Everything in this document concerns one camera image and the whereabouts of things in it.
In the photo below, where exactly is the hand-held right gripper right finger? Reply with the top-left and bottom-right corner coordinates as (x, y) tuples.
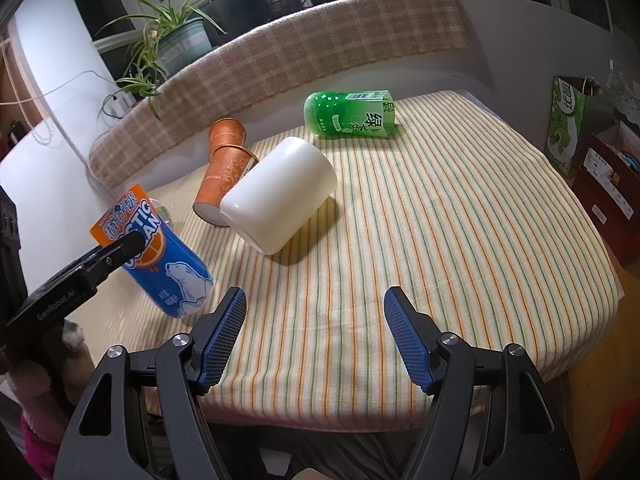
(382, 287), (581, 480)

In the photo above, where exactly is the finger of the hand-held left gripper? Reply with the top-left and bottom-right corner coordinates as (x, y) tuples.
(75, 234), (157, 292)

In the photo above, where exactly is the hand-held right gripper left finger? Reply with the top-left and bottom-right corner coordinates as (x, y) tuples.
(62, 287), (248, 480)

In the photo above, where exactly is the blue orange soda bottle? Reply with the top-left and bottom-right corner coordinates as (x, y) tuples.
(90, 183), (215, 319)

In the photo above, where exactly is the white cup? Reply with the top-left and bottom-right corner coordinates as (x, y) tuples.
(220, 136), (337, 256)

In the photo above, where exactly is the orange patterned paper cup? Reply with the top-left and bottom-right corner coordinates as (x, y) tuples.
(208, 119), (248, 162)
(194, 144), (261, 226)

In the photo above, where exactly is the striped table cloth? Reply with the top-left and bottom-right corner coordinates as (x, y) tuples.
(70, 90), (624, 434)

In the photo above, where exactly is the potted spider plant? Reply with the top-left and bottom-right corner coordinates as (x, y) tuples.
(95, 0), (229, 121)

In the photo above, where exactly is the green tea bottle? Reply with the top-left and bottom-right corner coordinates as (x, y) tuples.
(303, 89), (398, 139)

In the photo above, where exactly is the brown cardboard box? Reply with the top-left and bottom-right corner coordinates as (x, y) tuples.
(570, 120), (640, 267)

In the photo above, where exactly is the green carton box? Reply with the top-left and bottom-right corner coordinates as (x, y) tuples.
(544, 76), (589, 177)

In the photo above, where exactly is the beige checked blanket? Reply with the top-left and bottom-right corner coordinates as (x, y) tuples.
(89, 0), (471, 189)

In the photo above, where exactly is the white cable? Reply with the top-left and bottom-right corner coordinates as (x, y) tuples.
(0, 70), (120, 109)

